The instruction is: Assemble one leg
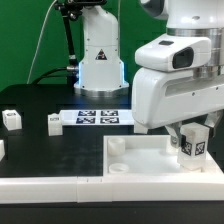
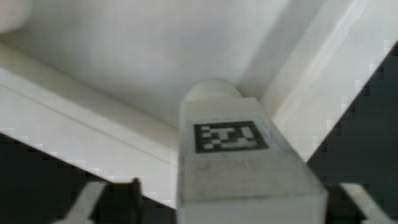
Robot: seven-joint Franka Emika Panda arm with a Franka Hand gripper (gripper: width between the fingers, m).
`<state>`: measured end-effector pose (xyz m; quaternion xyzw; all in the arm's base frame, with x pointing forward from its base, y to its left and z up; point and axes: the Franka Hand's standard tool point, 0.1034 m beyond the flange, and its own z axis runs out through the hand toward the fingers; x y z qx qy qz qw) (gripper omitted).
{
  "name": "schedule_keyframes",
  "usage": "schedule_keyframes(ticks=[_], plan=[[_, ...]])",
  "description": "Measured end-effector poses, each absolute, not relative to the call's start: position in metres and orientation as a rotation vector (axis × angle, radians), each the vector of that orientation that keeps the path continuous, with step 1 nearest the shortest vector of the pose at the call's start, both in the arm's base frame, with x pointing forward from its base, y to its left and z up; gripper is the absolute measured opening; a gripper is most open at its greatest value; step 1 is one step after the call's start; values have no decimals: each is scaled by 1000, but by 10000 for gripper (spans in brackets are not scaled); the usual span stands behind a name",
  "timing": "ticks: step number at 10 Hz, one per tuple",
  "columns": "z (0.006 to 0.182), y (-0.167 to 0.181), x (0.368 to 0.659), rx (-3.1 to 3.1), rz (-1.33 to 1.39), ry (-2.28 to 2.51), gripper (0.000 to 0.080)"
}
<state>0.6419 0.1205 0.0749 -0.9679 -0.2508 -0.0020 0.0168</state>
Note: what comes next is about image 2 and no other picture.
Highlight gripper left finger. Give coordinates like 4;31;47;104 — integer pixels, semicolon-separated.
59;179;144;224

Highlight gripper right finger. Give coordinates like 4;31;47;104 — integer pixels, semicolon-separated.
326;183;386;224

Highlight white table leg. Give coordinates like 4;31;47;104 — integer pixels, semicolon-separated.
176;80;327;224

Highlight white square tabletop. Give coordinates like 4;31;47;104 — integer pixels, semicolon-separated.
0;0;398;204

